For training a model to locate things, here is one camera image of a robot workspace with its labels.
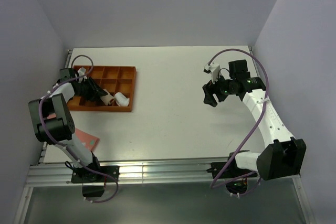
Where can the beige red reindeer sock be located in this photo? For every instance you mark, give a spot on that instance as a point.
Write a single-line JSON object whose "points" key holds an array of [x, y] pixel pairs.
{"points": [[108, 98]]}

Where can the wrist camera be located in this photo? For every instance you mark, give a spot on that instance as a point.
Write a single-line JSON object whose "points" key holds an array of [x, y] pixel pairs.
{"points": [[81, 71], [214, 70]]}

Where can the aluminium frame rail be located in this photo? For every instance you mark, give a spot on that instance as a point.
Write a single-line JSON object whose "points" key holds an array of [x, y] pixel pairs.
{"points": [[130, 172]]}

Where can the pink patterned sock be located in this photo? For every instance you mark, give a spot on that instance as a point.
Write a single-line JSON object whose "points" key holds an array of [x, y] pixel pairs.
{"points": [[88, 140]]}

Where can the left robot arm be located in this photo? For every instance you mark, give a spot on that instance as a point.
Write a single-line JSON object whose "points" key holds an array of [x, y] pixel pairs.
{"points": [[55, 101]]}

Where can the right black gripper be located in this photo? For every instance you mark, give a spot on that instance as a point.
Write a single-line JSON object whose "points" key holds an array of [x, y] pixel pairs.
{"points": [[209, 89]]}

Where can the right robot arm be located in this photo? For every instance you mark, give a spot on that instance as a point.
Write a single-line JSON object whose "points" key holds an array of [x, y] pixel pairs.
{"points": [[283, 153]]}

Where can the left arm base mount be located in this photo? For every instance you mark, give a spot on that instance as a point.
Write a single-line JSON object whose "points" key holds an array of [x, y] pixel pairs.
{"points": [[93, 185]]}

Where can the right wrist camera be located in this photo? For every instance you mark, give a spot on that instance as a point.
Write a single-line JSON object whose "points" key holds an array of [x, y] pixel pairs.
{"points": [[214, 70]]}

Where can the white sock black cuff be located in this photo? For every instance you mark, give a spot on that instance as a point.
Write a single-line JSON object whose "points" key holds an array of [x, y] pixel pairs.
{"points": [[121, 99]]}

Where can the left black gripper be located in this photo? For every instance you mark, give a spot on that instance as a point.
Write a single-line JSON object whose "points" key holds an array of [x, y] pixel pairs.
{"points": [[95, 91]]}

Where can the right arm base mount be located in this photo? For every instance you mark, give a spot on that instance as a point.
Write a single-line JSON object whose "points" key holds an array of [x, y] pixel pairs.
{"points": [[237, 178]]}

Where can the orange compartment tray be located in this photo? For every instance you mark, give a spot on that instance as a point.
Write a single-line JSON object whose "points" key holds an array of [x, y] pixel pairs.
{"points": [[113, 78]]}

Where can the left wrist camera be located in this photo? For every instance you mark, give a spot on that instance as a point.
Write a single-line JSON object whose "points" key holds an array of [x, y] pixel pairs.
{"points": [[81, 71]]}

